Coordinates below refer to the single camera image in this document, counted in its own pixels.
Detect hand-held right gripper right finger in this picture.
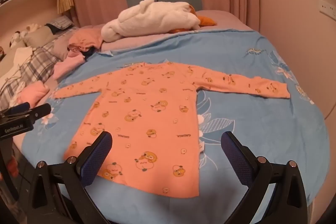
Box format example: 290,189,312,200
220,131,307,224

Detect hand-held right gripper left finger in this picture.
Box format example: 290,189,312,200
28,131,113,224

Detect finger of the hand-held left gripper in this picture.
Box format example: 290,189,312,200
0,102,30,117
16,104,51,123

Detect orange cartoon print shirt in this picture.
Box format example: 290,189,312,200
54,62,291,199

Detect white striped cloth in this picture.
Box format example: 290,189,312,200
9,93,22,107

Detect folded pink garment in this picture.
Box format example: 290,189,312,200
17,81,50,107

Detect plaid grey blanket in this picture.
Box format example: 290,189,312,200
0,43,69,109

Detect pink ribbed garment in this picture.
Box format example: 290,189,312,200
52,52,85,80

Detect small white plush toys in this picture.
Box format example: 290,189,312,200
9,23,42,49

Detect beige pillow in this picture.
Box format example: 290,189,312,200
23,26,69,49

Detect dark striped pillow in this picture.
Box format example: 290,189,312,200
46,15,75,30

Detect blue floral blanket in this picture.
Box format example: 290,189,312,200
13,28,330,224

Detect lilac folded quilt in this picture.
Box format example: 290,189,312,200
101,30,189,54

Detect pink sheeted bed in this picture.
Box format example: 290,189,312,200
76,10,260,56

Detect white plush goose toy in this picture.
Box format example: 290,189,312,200
101,0,218,43

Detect white wall socket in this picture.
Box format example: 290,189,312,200
319,0,336,17

